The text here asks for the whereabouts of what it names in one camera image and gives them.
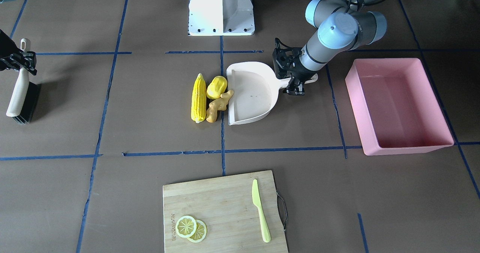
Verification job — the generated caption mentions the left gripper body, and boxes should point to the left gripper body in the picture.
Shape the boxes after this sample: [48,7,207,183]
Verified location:
[289,66,318,89]

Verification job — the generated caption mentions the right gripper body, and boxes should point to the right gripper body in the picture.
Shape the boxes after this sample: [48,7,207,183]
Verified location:
[0,30,22,71]

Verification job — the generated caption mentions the wooden handle black brush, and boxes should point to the wooden handle black brush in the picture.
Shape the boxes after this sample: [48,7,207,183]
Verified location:
[6,38,41,124]

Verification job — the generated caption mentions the pink dustpan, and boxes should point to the pink dustpan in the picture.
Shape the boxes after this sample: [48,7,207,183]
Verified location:
[226,61,318,126]

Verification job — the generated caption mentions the yellow toy corn cob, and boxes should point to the yellow toy corn cob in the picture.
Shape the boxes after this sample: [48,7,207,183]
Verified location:
[190,73,206,123]

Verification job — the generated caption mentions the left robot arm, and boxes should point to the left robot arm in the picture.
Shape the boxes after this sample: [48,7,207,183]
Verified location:
[273,0,387,96]

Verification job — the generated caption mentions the pink plastic bin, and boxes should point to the pink plastic bin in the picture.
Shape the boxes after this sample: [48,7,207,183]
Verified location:
[345,58,454,156]

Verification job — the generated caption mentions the yellow-green plastic knife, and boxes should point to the yellow-green plastic knife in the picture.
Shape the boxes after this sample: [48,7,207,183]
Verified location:
[251,179,272,243]

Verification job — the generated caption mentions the wooden cutting board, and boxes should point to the wooden cutting board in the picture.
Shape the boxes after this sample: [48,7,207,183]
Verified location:
[163,170,288,253]

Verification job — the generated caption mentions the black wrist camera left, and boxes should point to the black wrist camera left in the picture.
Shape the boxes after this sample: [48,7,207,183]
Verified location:
[272,37,302,80]

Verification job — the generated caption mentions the white pillar mount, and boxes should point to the white pillar mount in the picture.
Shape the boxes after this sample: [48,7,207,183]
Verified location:
[187,0,255,36]

